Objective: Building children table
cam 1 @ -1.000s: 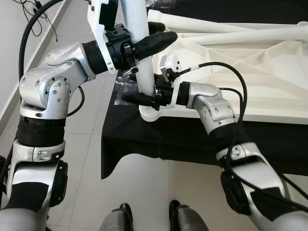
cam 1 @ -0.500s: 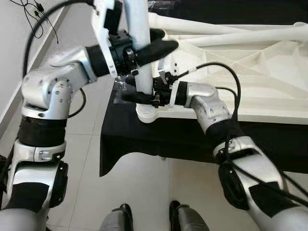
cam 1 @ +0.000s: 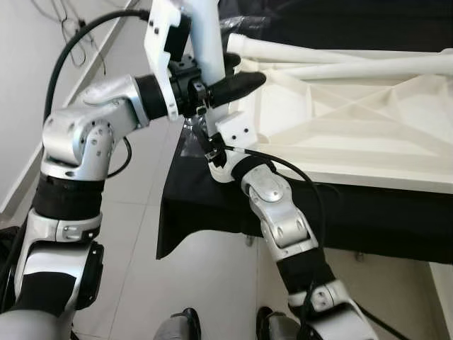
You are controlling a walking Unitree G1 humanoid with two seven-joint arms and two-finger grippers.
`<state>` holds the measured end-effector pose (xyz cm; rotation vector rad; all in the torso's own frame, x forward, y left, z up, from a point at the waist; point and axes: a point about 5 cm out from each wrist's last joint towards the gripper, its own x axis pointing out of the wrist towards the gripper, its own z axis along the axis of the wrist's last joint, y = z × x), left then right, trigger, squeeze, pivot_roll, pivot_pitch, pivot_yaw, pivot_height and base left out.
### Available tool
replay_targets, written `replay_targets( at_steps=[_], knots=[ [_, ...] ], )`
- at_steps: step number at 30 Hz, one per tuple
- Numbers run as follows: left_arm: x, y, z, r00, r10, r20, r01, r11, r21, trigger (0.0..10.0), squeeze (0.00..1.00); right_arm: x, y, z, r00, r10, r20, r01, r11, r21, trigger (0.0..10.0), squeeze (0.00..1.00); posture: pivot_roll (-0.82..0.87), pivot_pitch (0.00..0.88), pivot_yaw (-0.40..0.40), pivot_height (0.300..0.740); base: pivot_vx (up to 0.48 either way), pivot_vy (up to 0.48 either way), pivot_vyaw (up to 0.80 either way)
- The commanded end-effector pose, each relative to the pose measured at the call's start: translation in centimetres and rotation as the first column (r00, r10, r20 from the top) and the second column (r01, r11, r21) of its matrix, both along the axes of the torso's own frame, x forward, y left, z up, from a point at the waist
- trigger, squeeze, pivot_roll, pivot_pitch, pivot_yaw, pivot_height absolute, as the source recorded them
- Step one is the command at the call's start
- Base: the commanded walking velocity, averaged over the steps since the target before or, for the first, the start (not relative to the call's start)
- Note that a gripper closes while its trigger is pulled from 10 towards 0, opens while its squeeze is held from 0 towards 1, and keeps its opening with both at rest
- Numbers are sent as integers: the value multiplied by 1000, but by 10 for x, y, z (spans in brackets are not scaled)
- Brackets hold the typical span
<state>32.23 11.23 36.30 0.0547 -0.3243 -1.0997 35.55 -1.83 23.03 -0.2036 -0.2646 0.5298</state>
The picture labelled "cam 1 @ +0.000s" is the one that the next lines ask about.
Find white plastic table leg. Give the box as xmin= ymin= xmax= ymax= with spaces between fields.
xmin=225 ymin=32 xmax=453 ymax=72
xmin=184 ymin=0 xmax=238 ymax=118
xmin=282 ymin=53 xmax=453 ymax=80

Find black tablecloth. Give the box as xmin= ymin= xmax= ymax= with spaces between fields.
xmin=156 ymin=0 xmax=453 ymax=263

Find grey black robot left foot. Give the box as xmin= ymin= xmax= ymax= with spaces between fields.
xmin=152 ymin=307 xmax=202 ymax=340

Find grey black robot foot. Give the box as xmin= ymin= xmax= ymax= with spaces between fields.
xmin=152 ymin=307 xmax=202 ymax=340
xmin=255 ymin=305 xmax=302 ymax=340

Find grey black robot right foot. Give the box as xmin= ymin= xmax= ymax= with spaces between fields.
xmin=255 ymin=305 xmax=302 ymax=340

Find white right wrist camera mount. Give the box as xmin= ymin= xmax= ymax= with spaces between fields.
xmin=209 ymin=110 xmax=257 ymax=185

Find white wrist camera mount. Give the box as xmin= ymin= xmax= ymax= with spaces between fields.
xmin=144 ymin=0 xmax=192 ymax=121
xmin=209 ymin=110 xmax=257 ymax=185

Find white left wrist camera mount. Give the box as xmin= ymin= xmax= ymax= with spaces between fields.
xmin=144 ymin=0 xmax=192 ymax=121

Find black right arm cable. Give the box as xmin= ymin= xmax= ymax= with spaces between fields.
xmin=225 ymin=145 xmax=397 ymax=340

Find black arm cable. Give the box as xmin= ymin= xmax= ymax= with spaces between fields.
xmin=44 ymin=8 xmax=153 ymax=121
xmin=225 ymin=145 xmax=397 ymax=340

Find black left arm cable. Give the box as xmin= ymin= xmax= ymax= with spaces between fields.
xmin=44 ymin=8 xmax=153 ymax=121

